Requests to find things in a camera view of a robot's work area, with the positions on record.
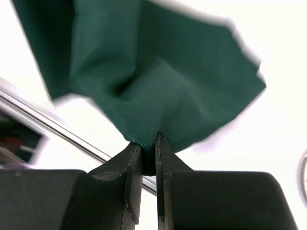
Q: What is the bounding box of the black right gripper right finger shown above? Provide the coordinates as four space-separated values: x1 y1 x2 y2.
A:
155 134 199 230

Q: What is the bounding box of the dark green cloth placemat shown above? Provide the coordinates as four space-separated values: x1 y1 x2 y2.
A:
13 0 266 176

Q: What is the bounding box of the aluminium table frame rail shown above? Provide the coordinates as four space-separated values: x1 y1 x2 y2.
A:
0 76 158 195

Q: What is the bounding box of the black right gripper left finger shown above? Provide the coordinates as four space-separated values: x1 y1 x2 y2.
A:
67 143 142 230

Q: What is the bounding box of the white plate orange sunburst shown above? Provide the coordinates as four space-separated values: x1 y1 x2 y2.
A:
297 150 307 205

